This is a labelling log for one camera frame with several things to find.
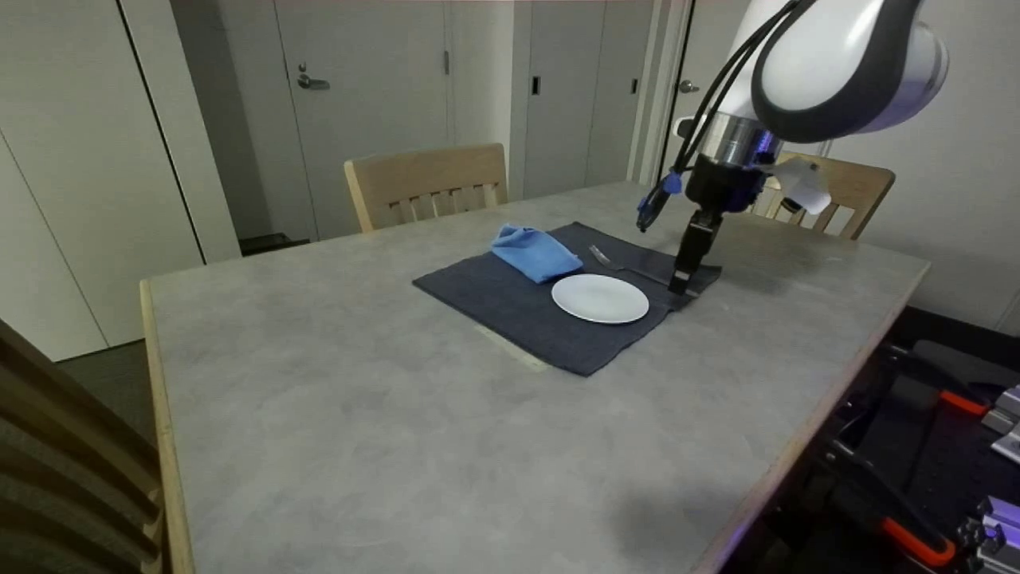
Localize thin black cable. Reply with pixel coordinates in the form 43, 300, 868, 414
654, 0, 702, 190

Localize wooden chair with long slats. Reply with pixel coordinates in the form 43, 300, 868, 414
0, 317, 176, 574

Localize white cabinet door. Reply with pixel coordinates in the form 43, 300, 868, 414
584, 0, 655, 190
509, 0, 593, 203

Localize blue crumpled cloth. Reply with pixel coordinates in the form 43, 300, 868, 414
486, 220, 586, 287

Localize black orange floor equipment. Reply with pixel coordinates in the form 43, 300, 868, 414
736, 311, 1020, 574

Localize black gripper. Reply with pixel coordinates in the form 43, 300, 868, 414
667, 150, 771, 300

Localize white closet door panel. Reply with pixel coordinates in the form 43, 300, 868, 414
0, 0, 205, 365
117, 0, 245, 269

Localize dark woven placemat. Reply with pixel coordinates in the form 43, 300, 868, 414
411, 220, 726, 378

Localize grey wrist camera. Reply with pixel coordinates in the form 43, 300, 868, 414
776, 155, 834, 218

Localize blue cable connector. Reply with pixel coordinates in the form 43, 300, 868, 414
634, 172, 686, 235

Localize silver metal fork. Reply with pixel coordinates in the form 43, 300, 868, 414
586, 240, 681, 289

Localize white door with lever handle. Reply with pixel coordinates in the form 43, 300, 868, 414
266, 0, 460, 240

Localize grey stacked boxes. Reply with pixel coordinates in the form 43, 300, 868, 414
958, 378, 1020, 574

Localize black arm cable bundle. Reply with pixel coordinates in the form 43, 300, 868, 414
667, 0, 817, 186

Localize wooden chair with short slats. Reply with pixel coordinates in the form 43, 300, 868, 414
340, 139, 514, 235
755, 154, 900, 242

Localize silver lever door handle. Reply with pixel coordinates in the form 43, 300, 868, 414
294, 63, 334, 96

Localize white round plate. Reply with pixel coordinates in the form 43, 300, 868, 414
549, 272, 654, 328

